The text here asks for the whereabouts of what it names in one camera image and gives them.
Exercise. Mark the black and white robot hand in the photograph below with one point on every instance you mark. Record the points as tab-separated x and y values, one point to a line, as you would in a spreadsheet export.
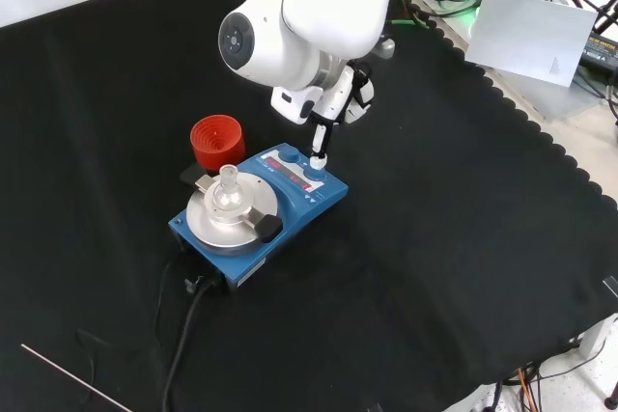
338	93

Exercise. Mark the heater with blue base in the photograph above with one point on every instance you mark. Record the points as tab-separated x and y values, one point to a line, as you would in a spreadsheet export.
299	200

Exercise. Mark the red ribbed plastic cup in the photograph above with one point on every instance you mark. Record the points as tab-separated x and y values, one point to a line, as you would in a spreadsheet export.
217	142

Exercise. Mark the clear round-bottom glass flask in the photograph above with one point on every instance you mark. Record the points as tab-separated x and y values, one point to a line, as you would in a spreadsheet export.
226	195

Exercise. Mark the black bench cloth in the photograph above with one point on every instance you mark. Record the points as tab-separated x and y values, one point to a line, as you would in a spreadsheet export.
434	214

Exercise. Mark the pale board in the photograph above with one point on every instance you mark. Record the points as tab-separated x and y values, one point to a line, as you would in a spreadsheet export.
526	35

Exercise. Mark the black power adapter, yellow label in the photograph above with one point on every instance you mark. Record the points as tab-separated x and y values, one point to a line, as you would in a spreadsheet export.
601	52

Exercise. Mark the thin metal rod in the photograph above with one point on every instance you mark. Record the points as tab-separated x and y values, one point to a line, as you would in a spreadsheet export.
72	372

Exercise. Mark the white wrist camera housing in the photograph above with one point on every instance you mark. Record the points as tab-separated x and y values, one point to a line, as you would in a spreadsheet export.
294	103

